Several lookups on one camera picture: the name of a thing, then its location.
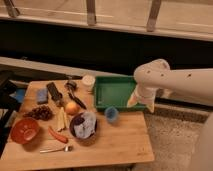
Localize yellow corn pieces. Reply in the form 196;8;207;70
57;107;68;132

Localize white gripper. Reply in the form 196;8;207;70
127;85;156;113

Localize blue plastic cup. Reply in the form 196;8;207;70
104;106;119;123

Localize dark grape bunch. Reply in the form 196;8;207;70
24;105;53;121

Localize white cup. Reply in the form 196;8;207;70
82;75;95;92

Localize green plastic tray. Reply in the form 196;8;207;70
94;76;145;111

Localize dark round lid object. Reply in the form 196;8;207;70
65;80;77;90

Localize red bowl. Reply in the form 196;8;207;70
10;117;40;144

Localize orange apple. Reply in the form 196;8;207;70
65;101;80;115

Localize red chili pepper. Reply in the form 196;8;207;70
48;126;68;144

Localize dark bowl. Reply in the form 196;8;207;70
68;112;99;141

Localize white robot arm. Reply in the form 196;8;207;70
127;59;213;171

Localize blue sponge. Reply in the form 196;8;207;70
36;88;48;104

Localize black rectangular remote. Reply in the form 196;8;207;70
46;82;62;102

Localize crumpled blue-white cloth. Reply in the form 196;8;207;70
73;111;98;140

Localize blue object at table edge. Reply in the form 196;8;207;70
11;88;26;103

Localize black chair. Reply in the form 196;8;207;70
0;70;20;156

